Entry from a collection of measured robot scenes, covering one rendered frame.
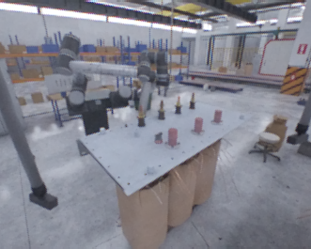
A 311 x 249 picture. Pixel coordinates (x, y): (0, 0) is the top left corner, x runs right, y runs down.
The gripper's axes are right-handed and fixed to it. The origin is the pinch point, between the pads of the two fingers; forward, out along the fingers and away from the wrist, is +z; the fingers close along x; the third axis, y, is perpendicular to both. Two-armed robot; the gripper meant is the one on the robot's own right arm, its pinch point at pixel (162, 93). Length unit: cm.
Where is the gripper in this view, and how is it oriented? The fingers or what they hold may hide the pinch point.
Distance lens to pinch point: 164.5
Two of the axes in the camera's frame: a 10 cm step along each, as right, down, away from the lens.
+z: 0.0, 9.1, 4.0
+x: 7.1, 2.9, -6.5
